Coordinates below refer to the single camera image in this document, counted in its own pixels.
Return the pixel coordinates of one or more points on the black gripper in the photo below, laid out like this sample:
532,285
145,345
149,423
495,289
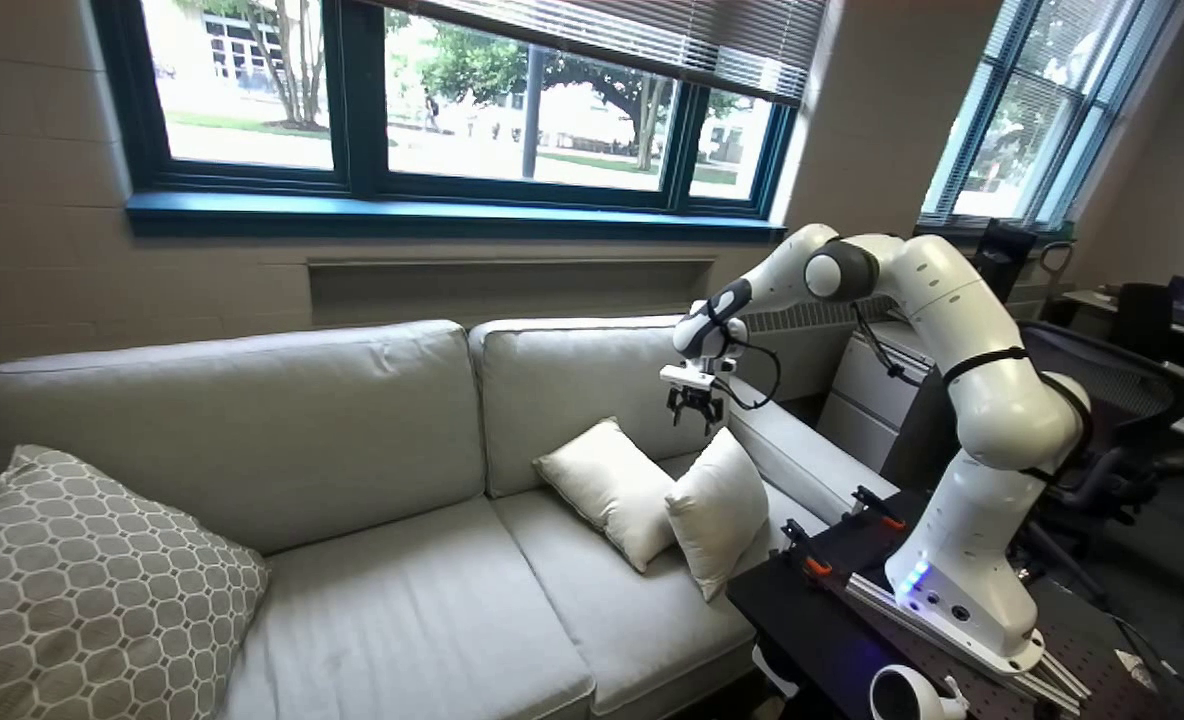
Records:
702,397

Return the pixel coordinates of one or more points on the small cream pillow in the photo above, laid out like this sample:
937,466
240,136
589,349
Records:
604,484
716,514

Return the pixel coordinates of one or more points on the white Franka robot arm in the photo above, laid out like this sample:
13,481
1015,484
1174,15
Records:
992,401

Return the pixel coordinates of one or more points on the grey fabric sofa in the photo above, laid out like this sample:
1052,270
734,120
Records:
805,461

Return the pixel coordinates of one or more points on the grey sofa seat cushion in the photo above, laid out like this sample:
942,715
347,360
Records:
405,614
617,624

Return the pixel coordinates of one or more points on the black orange clamp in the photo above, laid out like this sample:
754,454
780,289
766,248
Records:
811,553
883,510

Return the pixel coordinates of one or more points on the grey drawer cabinet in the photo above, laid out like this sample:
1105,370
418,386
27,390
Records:
887,401

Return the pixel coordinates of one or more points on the black robot table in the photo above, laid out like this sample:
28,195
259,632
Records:
805,640

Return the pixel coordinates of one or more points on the black screen on stand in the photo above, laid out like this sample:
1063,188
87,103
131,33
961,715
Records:
999,261

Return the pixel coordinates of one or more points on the white VR controller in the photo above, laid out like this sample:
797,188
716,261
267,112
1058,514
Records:
916,701

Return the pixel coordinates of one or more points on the dark window blinds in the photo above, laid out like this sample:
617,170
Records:
644,40

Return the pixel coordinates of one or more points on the blue framed wide window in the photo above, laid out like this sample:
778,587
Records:
355,180

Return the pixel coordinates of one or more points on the blue framed tall window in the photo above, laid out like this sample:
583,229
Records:
1016,134

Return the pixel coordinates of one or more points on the black office chair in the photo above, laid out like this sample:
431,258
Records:
1127,386

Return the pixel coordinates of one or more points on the grey patterned pillow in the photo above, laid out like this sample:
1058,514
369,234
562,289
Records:
87,600

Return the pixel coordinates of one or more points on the beige wall heater cover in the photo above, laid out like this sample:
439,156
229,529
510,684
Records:
484,295

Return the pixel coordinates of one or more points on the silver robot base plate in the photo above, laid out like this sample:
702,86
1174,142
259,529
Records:
1058,672

